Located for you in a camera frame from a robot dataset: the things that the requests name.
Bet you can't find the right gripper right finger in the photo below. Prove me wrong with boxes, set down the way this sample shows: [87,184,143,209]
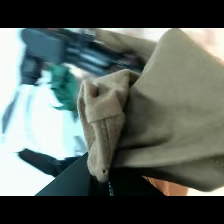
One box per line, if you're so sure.
[110,167,165,197]

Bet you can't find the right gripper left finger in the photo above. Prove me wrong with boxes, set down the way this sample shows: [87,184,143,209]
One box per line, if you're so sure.
[35,152,111,197]

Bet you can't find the brown shirt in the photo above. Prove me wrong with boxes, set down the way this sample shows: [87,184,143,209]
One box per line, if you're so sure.
[76,28,224,193]

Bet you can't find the green garment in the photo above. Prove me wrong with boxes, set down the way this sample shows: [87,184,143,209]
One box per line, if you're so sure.
[48,63,81,116]

